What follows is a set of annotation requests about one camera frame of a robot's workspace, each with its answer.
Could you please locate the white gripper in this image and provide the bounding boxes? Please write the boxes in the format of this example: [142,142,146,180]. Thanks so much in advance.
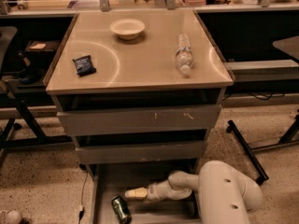
[125,181,192,203]

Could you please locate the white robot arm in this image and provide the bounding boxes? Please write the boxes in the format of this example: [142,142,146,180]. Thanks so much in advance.
[125,161,263,224]

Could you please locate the open bottom grey drawer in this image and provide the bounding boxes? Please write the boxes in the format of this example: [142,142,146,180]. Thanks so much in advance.
[90,160,202,224]

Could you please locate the middle grey drawer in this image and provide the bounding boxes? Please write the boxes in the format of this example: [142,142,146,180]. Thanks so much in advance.
[76,141,207,164]

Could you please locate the top grey drawer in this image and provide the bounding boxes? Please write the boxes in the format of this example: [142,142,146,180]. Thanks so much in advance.
[57,105,221,136]

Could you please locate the grey drawer cabinet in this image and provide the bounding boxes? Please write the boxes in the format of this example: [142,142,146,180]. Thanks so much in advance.
[42,8,235,182]

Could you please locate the black wheeled stand leg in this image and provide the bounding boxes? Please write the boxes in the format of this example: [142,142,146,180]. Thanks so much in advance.
[226,110,299,186]

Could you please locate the white ball on floor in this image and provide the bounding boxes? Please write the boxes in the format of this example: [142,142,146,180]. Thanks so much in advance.
[0,210,22,224]

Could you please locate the dark blue snack packet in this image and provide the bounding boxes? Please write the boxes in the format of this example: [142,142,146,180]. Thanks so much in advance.
[73,55,96,77]

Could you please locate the clear plastic water bottle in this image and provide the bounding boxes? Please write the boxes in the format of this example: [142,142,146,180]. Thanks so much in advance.
[175,33,193,77]

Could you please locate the white paper bowl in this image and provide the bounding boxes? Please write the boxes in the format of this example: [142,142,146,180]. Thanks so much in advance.
[109,19,145,40]

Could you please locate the white cable on floor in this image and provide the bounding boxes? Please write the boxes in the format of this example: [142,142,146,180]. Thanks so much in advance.
[78,171,90,224]

